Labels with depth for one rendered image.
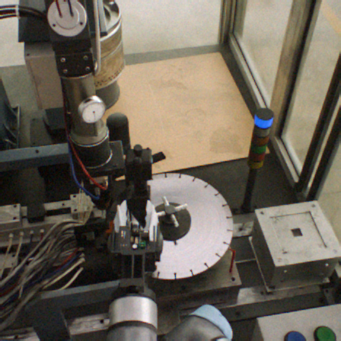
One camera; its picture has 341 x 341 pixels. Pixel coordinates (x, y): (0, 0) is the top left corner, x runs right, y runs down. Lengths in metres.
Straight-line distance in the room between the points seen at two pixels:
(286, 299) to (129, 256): 0.71
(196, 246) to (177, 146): 0.57
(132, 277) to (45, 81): 0.41
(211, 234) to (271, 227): 0.18
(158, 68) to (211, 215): 0.92
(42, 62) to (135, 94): 1.03
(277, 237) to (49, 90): 0.72
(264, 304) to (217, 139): 0.63
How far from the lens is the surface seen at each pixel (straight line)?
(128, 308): 0.75
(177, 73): 2.01
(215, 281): 1.30
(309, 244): 1.34
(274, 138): 1.73
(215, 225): 1.27
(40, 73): 0.94
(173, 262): 1.20
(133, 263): 0.77
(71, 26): 0.81
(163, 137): 1.74
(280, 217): 1.37
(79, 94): 0.89
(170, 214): 1.22
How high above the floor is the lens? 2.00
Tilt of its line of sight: 50 degrees down
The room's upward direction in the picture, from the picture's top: straight up
